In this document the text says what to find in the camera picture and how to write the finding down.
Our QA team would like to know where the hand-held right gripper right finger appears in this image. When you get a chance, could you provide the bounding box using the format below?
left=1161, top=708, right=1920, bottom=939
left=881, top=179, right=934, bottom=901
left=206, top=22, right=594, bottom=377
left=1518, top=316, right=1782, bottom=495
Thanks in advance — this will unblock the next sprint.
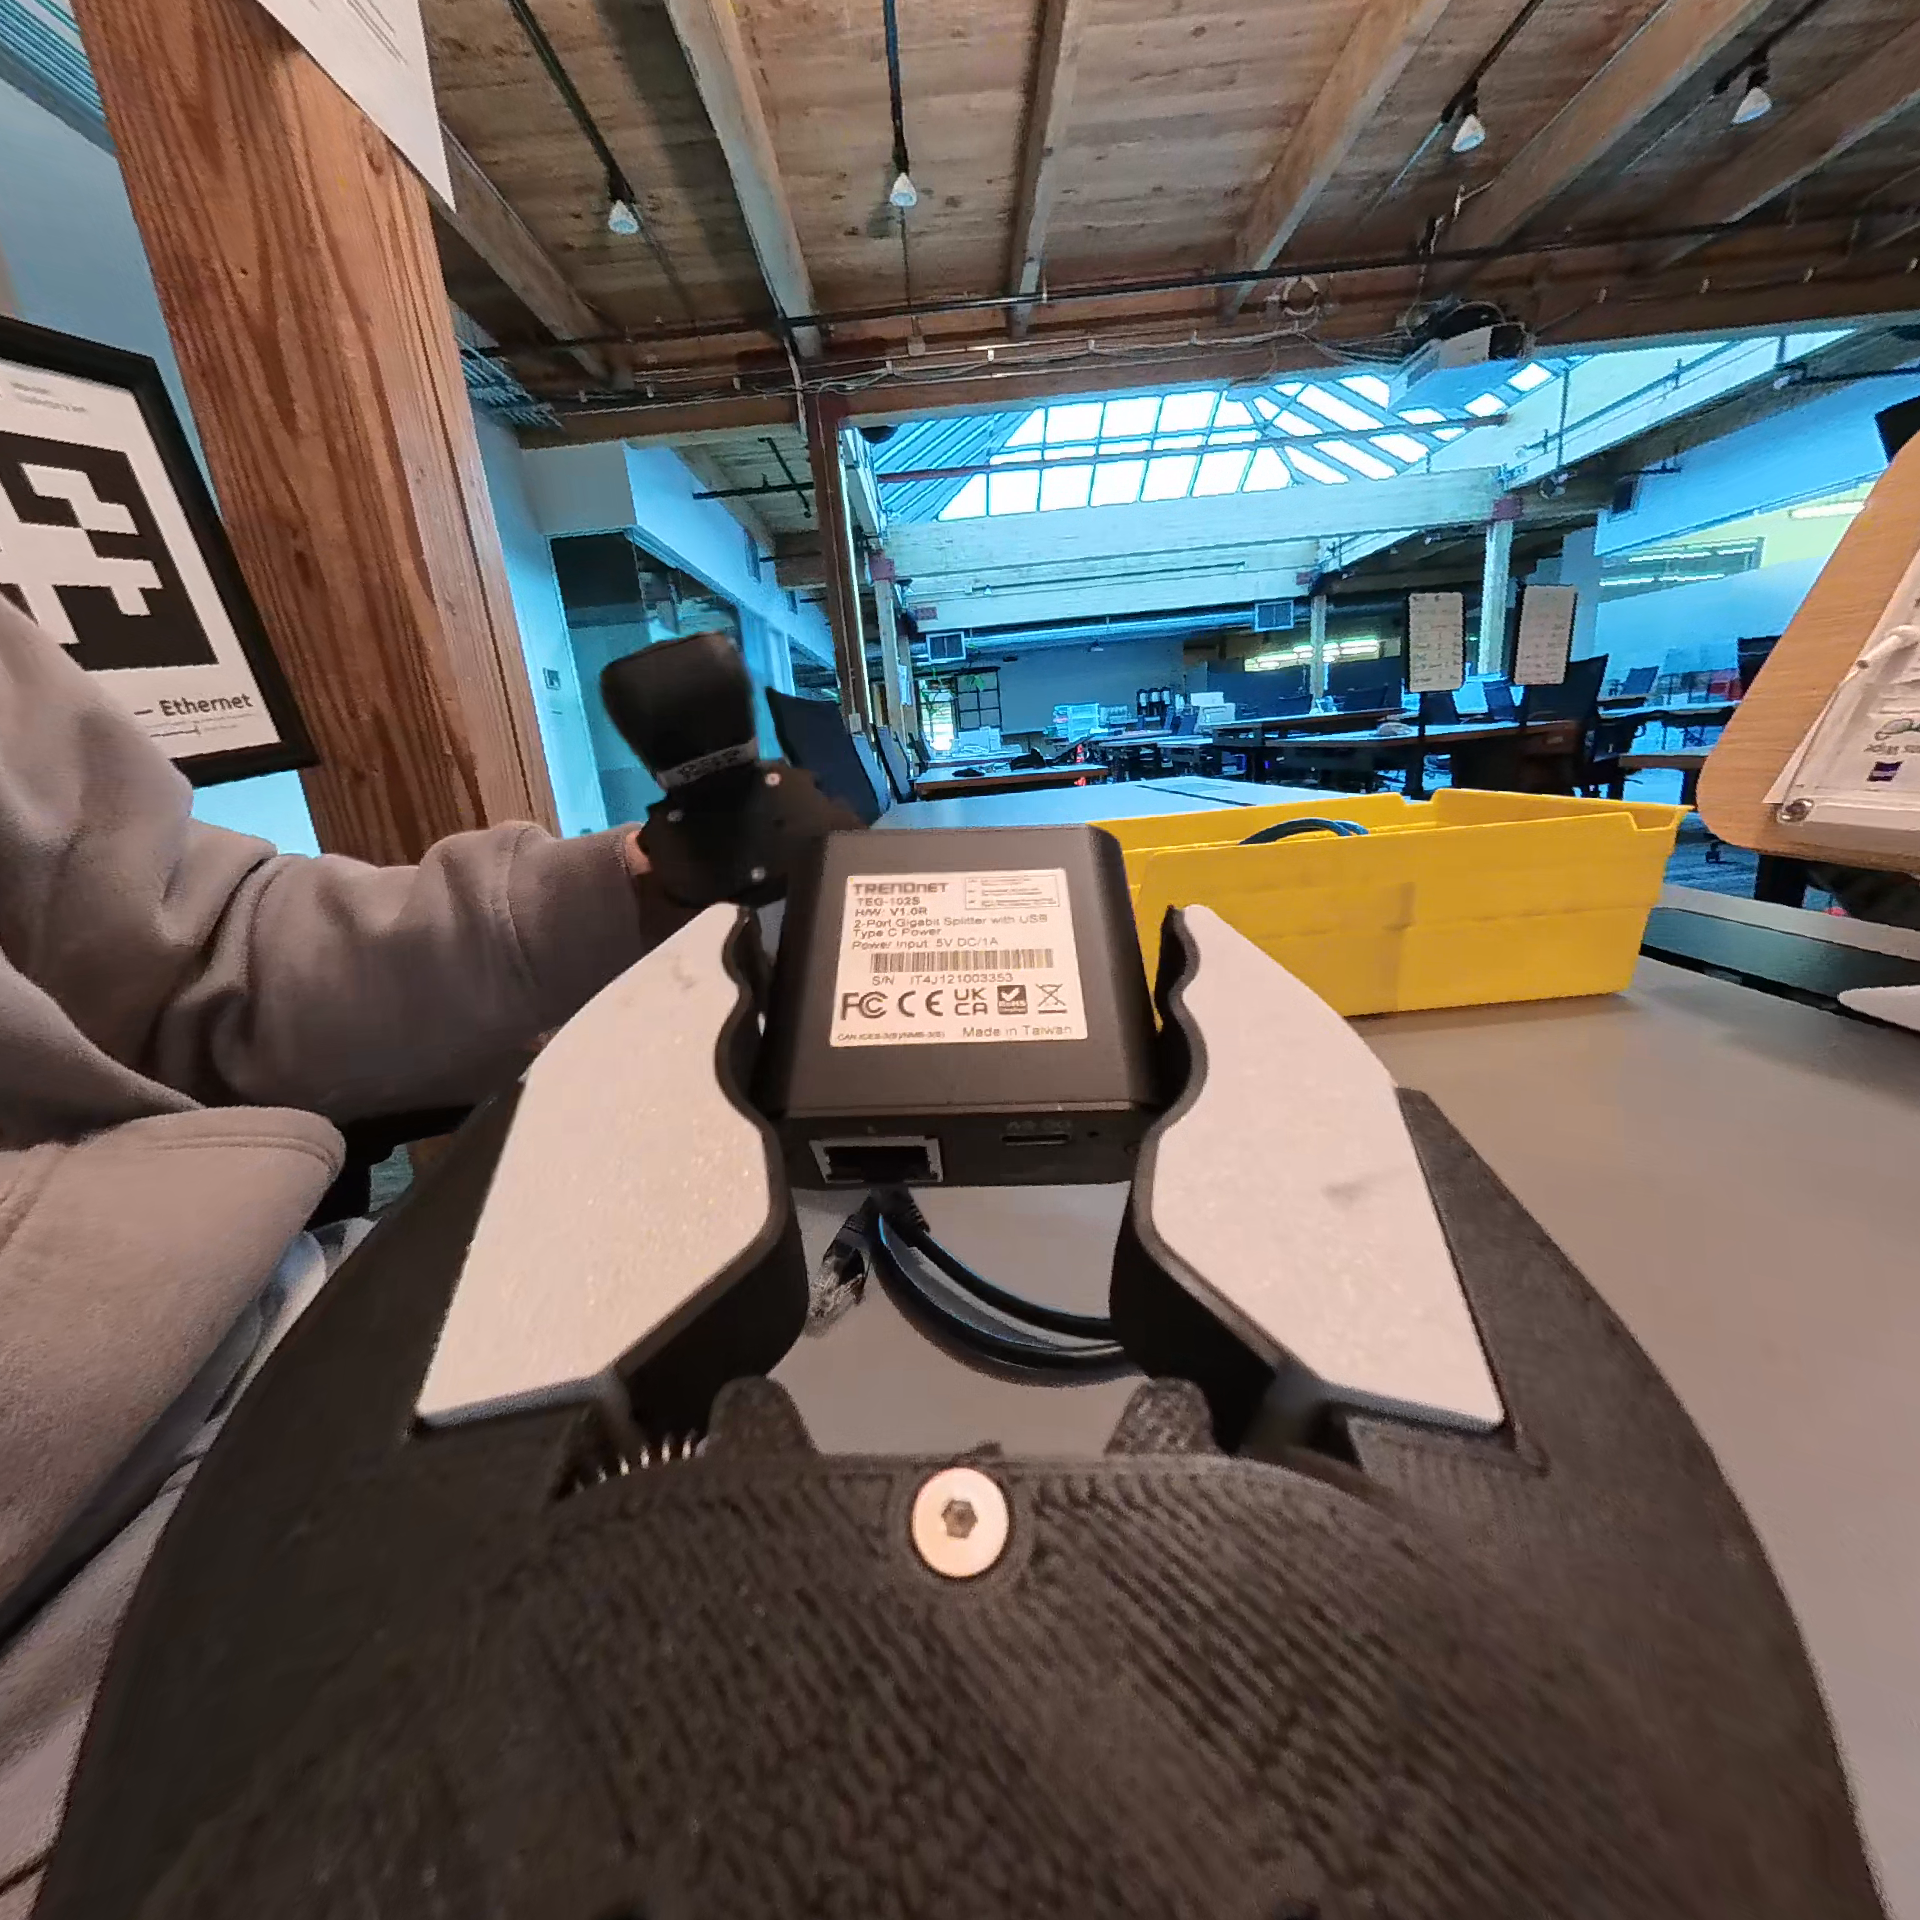
left=1117, top=908, right=1504, bottom=1426

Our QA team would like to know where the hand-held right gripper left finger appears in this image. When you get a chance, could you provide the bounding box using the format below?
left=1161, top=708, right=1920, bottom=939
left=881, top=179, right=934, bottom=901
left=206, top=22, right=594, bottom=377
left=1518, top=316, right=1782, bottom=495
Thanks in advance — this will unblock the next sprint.
left=416, top=908, right=810, bottom=1419

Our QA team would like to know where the yellow storage bin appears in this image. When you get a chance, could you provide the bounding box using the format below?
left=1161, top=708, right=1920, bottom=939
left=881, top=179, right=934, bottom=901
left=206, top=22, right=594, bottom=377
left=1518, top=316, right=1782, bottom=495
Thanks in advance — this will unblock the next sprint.
left=1088, top=787, right=1691, bottom=1019

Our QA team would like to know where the black ethernet cable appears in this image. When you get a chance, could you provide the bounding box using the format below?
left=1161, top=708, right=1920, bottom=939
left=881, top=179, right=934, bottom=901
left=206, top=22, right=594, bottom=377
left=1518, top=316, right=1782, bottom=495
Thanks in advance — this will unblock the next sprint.
left=810, top=1183, right=1126, bottom=1369

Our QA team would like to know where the black network splitter box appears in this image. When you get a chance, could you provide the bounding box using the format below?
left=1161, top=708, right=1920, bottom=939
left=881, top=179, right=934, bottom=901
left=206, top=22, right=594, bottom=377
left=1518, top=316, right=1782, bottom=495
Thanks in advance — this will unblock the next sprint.
left=750, top=825, right=1164, bottom=1190

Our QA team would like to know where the person's left forearm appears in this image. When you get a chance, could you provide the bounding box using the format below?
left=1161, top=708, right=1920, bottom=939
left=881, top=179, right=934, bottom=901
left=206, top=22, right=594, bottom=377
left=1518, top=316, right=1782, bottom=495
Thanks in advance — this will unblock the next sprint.
left=152, top=817, right=653, bottom=1126

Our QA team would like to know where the black office chair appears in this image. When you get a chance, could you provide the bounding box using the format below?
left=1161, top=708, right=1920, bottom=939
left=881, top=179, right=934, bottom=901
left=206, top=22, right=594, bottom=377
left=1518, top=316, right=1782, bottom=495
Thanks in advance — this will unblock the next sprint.
left=765, top=689, right=886, bottom=825

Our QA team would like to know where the grey wood-edged table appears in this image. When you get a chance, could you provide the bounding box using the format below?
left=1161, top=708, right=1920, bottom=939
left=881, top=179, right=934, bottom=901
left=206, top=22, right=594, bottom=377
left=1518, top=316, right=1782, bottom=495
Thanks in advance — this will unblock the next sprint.
left=872, top=775, right=1412, bottom=835

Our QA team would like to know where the wooden pillar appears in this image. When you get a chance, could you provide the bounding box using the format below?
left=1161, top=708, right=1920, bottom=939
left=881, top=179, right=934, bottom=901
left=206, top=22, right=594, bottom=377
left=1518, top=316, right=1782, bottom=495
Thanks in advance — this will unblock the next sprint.
left=70, top=0, right=560, bottom=868

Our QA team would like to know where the person's grey hoodie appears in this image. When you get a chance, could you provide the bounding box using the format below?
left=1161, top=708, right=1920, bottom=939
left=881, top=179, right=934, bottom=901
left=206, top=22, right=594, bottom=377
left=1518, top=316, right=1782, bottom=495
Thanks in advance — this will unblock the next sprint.
left=0, top=591, right=378, bottom=1920

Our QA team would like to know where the framed black white sign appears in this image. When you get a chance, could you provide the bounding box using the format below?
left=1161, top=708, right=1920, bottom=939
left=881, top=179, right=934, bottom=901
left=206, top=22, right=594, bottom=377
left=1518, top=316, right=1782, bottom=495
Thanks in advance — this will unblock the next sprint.
left=0, top=316, right=321, bottom=789

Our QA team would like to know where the white paper notice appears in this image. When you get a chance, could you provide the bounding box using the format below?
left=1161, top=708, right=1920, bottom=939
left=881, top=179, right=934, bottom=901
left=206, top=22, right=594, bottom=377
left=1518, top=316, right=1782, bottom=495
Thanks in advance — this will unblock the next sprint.
left=257, top=0, right=457, bottom=213

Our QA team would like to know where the instruction sheet on clipboard stand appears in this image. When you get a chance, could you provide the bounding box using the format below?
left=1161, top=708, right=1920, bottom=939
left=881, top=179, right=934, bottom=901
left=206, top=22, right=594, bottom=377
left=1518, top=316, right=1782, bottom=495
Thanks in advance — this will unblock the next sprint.
left=1698, top=442, right=1920, bottom=881

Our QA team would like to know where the printed instruction sheet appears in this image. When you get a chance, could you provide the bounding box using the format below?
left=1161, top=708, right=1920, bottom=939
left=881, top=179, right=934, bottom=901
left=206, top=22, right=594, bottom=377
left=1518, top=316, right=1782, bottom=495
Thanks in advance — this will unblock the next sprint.
left=1762, top=547, right=1920, bottom=827

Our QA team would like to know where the white ceiling projector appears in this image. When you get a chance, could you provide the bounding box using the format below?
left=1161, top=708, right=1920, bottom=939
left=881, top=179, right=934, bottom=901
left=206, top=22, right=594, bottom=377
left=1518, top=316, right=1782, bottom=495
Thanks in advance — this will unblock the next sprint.
left=1387, top=306, right=1518, bottom=406

